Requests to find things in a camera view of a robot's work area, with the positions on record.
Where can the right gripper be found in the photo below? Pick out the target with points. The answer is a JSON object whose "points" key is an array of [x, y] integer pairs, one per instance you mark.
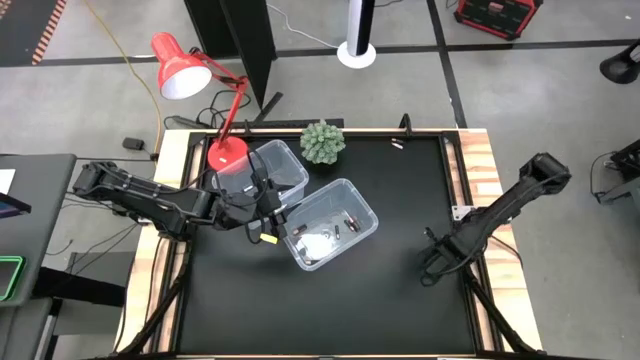
{"points": [[450, 249]]}

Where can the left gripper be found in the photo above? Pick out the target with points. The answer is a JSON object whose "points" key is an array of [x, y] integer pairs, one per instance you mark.
{"points": [[260, 205]]}

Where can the clear plastic storage bin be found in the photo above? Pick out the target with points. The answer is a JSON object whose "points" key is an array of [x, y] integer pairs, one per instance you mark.
{"points": [[320, 215], [285, 167]]}

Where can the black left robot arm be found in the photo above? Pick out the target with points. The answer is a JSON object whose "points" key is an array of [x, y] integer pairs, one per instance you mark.
{"points": [[150, 197]]}

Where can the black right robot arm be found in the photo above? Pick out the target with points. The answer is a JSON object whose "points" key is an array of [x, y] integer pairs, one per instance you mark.
{"points": [[500, 210]]}

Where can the green artificial potted plant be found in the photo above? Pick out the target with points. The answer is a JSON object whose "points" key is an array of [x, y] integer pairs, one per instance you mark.
{"points": [[322, 142]]}

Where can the black power adapter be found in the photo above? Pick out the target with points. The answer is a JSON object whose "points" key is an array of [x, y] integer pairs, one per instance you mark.
{"points": [[133, 144]]}

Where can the white black pole stand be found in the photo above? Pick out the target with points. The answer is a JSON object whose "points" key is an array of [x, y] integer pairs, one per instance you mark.
{"points": [[356, 55]]}

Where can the red desk lamp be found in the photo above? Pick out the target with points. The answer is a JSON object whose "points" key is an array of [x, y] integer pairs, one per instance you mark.
{"points": [[177, 67]]}

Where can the black partition panel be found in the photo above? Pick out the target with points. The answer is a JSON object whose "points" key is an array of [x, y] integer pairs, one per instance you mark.
{"points": [[235, 25]]}

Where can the grey desk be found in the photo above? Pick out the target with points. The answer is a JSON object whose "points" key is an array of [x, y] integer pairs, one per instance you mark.
{"points": [[40, 210]]}

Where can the red black equipment case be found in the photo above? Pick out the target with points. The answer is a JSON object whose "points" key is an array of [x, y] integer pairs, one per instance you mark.
{"points": [[495, 20]]}

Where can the dark tablet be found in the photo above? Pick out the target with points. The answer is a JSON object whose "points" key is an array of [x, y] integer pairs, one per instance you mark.
{"points": [[12, 206]]}

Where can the black round stand base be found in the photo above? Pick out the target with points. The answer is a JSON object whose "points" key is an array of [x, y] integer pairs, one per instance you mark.
{"points": [[620, 67]]}

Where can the white paper sheet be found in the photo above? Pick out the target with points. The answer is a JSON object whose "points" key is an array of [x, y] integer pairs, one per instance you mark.
{"points": [[6, 181]]}

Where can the black mat orange striped edge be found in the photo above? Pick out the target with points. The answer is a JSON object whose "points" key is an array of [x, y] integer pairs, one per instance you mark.
{"points": [[25, 30]]}

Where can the black table frame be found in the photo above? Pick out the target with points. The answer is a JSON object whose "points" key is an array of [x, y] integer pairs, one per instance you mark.
{"points": [[375, 134]]}

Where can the black equipment frame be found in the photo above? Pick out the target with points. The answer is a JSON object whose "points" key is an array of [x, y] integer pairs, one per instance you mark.
{"points": [[627, 160]]}

